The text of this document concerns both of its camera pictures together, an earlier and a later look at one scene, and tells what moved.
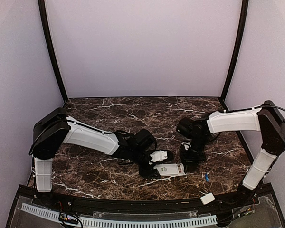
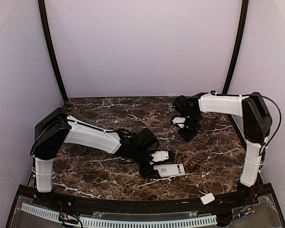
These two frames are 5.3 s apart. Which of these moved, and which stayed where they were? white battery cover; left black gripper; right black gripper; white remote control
Moved: right black gripper
Stayed: white battery cover; left black gripper; white remote control
